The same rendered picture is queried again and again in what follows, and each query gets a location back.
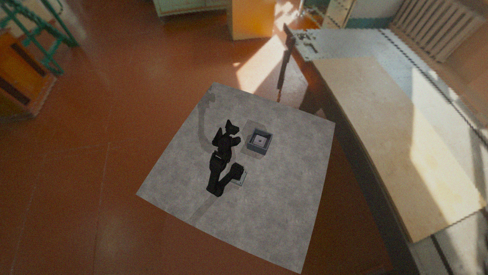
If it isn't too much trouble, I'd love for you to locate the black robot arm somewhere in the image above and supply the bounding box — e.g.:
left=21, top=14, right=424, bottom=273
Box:
left=206, top=136, right=244, bottom=197

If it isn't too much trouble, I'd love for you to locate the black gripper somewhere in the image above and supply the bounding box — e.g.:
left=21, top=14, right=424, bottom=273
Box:
left=212, top=119, right=239, bottom=147

